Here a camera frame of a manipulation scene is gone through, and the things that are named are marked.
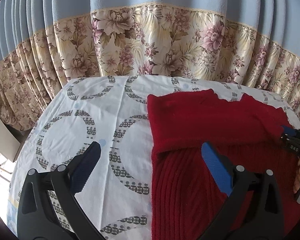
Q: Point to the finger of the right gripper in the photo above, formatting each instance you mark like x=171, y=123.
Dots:
x=288, y=131

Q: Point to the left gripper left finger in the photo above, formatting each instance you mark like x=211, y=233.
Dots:
x=36, y=216

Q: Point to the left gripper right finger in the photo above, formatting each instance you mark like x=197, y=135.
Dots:
x=264, y=216

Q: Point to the red knitted sweater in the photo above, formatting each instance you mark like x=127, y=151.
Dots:
x=185, y=197

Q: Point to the white patterned bed sheet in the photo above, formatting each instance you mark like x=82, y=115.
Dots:
x=113, y=112

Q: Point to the white bedside furniture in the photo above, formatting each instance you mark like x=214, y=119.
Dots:
x=9, y=145

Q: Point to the blue floral curtain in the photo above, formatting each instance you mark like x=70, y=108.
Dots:
x=46, y=43

